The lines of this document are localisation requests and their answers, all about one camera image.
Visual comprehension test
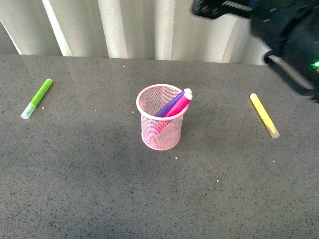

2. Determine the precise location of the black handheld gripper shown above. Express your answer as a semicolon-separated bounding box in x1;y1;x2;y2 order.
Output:
191;0;319;101

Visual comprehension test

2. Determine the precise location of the pink highlighter pen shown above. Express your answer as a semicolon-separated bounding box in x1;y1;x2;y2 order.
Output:
154;92;194;132

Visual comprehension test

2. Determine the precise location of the purple highlighter pen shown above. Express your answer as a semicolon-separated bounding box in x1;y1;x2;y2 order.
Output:
149;88;192;132

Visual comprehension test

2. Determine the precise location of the pink mesh pen cup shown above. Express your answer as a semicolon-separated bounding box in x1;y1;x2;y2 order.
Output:
136;84;188;151

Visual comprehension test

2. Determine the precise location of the yellow highlighter pen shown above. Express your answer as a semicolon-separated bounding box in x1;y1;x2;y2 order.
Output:
250;93;280;138

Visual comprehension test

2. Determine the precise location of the white pleated curtain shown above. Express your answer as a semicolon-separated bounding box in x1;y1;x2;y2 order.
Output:
0;0;269;64

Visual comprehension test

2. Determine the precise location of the green highlighter pen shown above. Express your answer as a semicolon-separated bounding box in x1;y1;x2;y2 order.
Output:
21;79;53;120

